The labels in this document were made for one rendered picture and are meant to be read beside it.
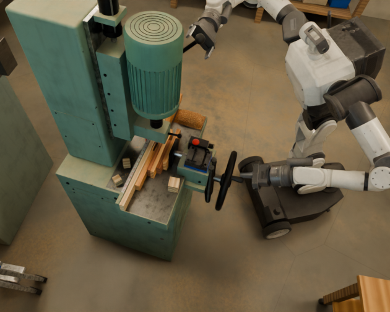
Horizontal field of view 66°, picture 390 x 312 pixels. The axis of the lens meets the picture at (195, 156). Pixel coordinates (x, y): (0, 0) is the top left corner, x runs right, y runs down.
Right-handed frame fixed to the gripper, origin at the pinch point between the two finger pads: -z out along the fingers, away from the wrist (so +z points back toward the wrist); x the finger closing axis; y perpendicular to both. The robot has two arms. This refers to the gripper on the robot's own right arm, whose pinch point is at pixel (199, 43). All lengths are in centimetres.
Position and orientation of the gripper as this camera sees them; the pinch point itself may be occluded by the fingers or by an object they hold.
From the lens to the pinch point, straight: 122.5
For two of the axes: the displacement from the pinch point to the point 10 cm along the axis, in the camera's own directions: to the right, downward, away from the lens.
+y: -6.9, 2.4, 6.8
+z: 2.9, -7.8, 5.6
